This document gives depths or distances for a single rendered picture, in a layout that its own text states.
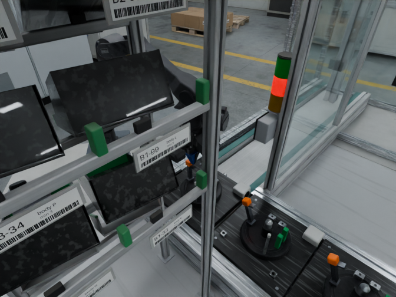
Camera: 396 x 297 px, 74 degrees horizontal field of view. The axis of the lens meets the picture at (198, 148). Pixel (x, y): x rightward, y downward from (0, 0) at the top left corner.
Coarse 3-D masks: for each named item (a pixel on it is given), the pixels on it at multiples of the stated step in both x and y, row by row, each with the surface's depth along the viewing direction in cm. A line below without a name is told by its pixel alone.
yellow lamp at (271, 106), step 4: (272, 96) 73; (276, 96) 72; (272, 100) 73; (276, 100) 72; (280, 100) 72; (272, 104) 74; (276, 104) 73; (280, 104) 73; (268, 108) 76; (272, 108) 74; (276, 108) 74; (280, 108) 74; (276, 112) 74
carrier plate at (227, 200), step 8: (200, 160) 103; (200, 168) 99; (176, 176) 96; (184, 176) 96; (224, 176) 96; (224, 184) 92; (232, 184) 92; (176, 192) 90; (224, 192) 90; (232, 192) 90; (168, 200) 87; (176, 200) 87; (224, 200) 87; (232, 200) 87; (240, 200) 87; (184, 208) 84; (192, 208) 84; (200, 208) 84; (216, 208) 84; (224, 208) 84; (232, 208) 85; (192, 216) 82; (200, 216) 82; (216, 216) 82; (224, 216) 83; (192, 224) 79; (200, 224) 79; (216, 224) 81; (200, 232) 77
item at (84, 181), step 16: (144, 144) 52; (128, 160) 68; (160, 160) 43; (96, 176) 63; (112, 176) 39; (128, 176) 40; (144, 176) 42; (160, 176) 43; (96, 192) 38; (112, 192) 39; (128, 192) 41; (144, 192) 42; (160, 192) 44; (96, 208) 45; (112, 208) 40; (128, 208) 41
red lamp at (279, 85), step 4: (276, 80) 69; (280, 80) 69; (284, 80) 68; (272, 84) 72; (276, 84) 70; (280, 84) 69; (284, 84) 69; (272, 88) 72; (276, 88) 71; (280, 88) 70; (284, 88) 70; (272, 92) 72; (276, 92) 71; (280, 92) 70; (284, 92) 70; (280, 96) 71
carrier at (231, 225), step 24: (240, 216) 82; (264, 216) 79; (288, 216) 82; (216, 240) 75; (240, 240) 75; (264, 240) 73; (288, 240) 73; (312, 240) 73; (240, 264) 70; (264, 264) 70; (288, 264) 70; (264, 288) 65; (288, 288) 65
